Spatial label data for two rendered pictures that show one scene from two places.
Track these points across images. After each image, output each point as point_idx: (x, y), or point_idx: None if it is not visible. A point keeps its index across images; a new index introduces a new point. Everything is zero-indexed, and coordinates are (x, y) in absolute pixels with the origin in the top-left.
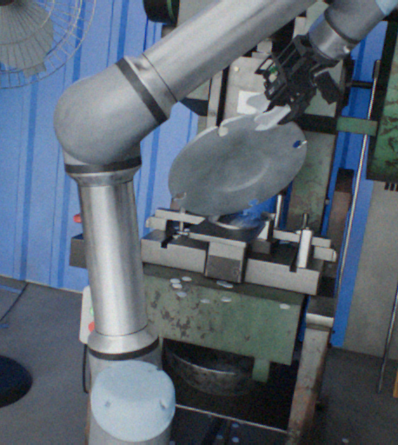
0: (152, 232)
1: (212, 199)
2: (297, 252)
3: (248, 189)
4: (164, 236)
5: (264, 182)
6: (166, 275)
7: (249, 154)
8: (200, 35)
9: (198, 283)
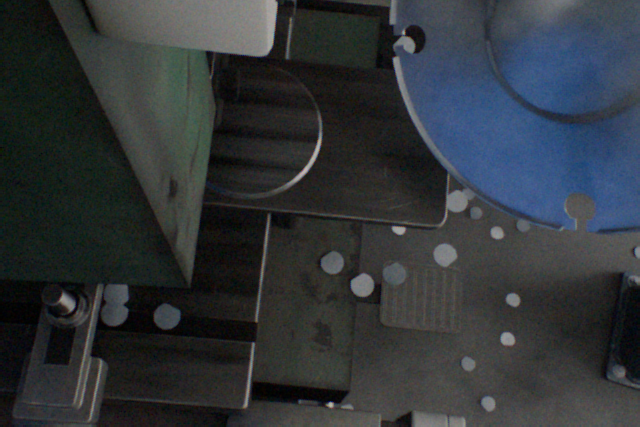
0: (156, 394)
1: (503, 134)
2: None
3: (477, 32)
4: (189, 347)
5: None
6: (325, 315)
7: None
8: None
9: (349, 232)
